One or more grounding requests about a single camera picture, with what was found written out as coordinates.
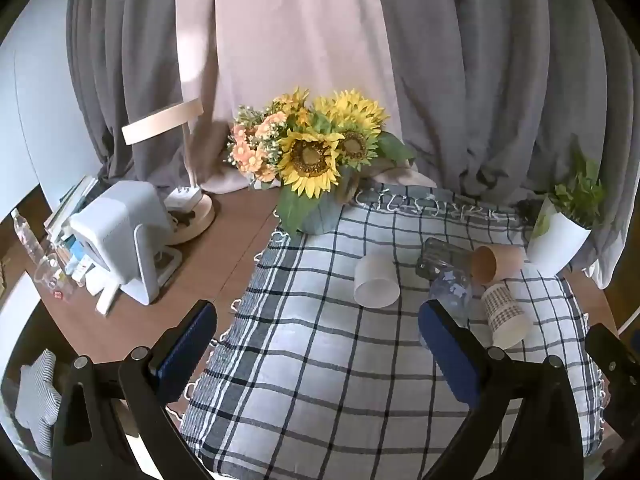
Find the plaid checked tablecloth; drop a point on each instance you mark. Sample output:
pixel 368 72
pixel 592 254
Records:
pixel 325 385

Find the stack of books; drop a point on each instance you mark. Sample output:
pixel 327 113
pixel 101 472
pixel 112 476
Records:
pixel 70 205

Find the patterned paper cup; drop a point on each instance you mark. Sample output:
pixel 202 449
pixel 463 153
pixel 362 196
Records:
pixel 506 315

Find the brown paper cup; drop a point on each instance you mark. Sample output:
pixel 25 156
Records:
pixel 505 262

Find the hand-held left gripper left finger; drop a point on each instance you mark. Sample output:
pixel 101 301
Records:
pixel 186 347

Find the green plant in white pot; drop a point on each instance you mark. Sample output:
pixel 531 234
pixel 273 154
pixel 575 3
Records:
pixel 557 240

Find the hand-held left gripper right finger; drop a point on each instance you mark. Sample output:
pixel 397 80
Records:
pixel 450 355

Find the white desk lamp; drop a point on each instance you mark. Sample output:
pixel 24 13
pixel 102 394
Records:
pixel 162 120

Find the striped star-shaped pillow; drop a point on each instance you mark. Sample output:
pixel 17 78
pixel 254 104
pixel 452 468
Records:
pixel 40 395

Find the grey glass cup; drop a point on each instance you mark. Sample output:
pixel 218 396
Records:
pixel 440 255

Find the sunflower bouquet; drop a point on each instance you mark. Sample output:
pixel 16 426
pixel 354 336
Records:
pixel 310 157

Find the white box-shaped appliance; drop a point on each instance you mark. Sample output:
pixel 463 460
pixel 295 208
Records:
pixel 117 225

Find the clear printed plastic cup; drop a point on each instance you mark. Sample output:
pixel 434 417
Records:
pixel 452 290

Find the clear measuring cup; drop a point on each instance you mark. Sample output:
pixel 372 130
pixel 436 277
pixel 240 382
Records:
pixel 52 280

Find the white cup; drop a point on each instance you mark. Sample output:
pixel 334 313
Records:
pixel 376 275

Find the pink curtain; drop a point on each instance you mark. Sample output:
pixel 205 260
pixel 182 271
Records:
pixel 300 35

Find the clear water bottle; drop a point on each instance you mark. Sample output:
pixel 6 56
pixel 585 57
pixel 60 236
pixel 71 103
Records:
pixel 27 237

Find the grey curtain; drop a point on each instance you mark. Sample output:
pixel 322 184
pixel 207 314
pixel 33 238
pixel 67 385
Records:
pixel 130 60
pixel 500 85

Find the white power adapter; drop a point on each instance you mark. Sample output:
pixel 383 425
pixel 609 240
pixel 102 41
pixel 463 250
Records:
pixel 182 198

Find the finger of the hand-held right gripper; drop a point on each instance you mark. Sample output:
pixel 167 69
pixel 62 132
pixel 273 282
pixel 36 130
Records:
pixel 611 347

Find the grey-blue flower vase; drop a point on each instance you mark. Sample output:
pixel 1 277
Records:
pixel 322 219

